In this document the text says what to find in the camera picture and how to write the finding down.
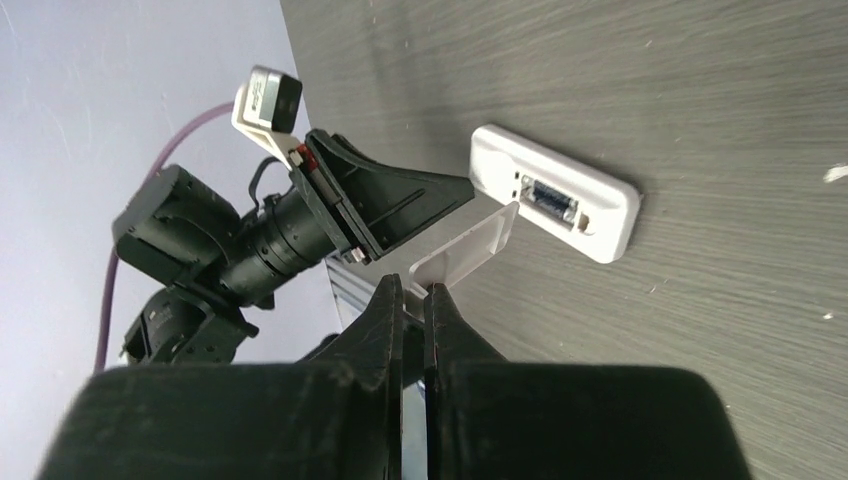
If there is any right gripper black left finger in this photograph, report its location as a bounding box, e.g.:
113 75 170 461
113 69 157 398
39 274 404 479

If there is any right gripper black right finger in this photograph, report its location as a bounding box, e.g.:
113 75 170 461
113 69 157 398
423 284 751 479

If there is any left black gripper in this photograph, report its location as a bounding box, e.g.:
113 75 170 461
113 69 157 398
288 129 475 265

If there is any small white battery cover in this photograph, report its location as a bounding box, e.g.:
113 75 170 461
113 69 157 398
408 202 520 299

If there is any white air conditioner remote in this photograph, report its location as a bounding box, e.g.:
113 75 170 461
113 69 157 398
469 124 641 264

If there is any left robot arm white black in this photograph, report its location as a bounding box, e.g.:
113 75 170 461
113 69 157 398
112 129 474 365

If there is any black battery left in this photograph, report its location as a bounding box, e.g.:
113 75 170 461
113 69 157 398
522 179 578 225

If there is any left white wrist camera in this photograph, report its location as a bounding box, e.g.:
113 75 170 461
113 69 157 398
231 65 303 171

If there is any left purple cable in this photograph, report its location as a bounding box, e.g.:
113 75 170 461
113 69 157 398
93 101 236 376

